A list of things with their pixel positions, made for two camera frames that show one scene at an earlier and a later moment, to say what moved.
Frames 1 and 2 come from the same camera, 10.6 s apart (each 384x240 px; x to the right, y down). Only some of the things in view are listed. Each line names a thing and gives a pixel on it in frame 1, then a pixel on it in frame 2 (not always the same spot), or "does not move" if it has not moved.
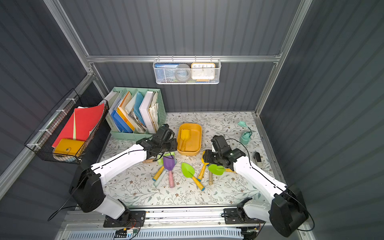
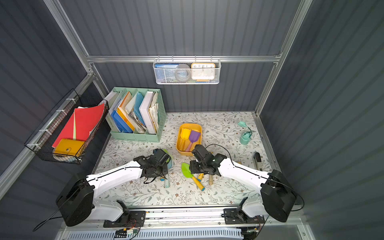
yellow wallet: (68, 147) does not move
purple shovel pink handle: (169, 161) → (193, 137)
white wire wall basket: (187, 71) does not move
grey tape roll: (182, 72) does not move
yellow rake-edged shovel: (185, 135) does not move
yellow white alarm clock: (203, 71) does not move
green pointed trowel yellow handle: (188, 171) does not move
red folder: (79, 123) does not move
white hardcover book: (143, 109) does not move
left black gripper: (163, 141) → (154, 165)
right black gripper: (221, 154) → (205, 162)
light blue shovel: (158, 180) → (169, 166)
